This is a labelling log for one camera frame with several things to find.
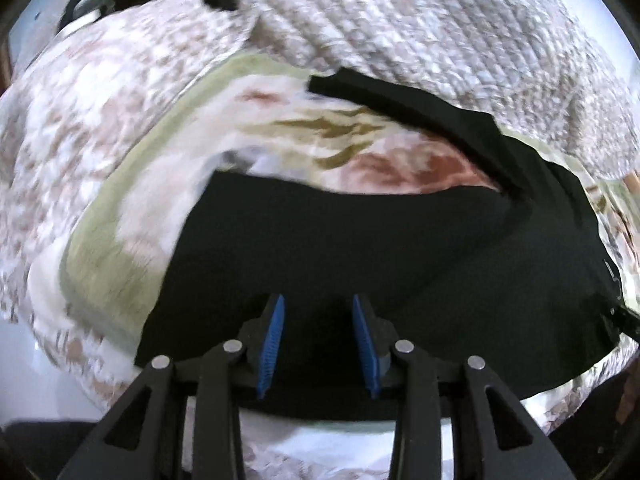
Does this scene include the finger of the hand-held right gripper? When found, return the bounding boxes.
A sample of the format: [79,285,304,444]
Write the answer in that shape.
[602,306,640,347]

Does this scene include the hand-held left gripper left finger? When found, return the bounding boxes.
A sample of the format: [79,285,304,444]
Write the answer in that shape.
[57,293,286,480]

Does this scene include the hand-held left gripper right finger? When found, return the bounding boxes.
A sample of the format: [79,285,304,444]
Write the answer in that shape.
[352,293,579,480]

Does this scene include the black pants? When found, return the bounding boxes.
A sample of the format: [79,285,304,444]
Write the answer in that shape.
[134,66,632,422]

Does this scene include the floral fleece blanket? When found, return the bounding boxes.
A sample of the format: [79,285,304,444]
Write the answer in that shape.
[59,52,640,480]

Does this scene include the quilted patterned bedspread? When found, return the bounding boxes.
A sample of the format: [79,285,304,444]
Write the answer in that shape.
[0,0,640,406]

